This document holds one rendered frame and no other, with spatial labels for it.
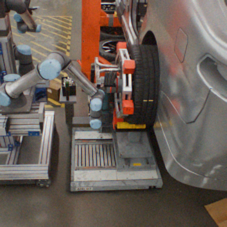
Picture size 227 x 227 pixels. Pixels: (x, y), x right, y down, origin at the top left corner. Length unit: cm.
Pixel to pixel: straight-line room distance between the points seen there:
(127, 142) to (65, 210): 85
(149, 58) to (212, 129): 91
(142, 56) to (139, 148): 94
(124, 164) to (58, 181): 63
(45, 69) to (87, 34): 92
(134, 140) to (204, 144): 132
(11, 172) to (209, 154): 162
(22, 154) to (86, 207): 75
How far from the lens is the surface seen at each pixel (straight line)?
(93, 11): 236
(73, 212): 235
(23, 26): 261
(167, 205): 247
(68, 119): 308
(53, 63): 158
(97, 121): 175
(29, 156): 250
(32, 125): 212
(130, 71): 192
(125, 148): 252
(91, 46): 247
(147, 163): 249
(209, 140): 131
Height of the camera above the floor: 200
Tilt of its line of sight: 38 degrees down
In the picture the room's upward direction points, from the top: 5 degrees clockwise
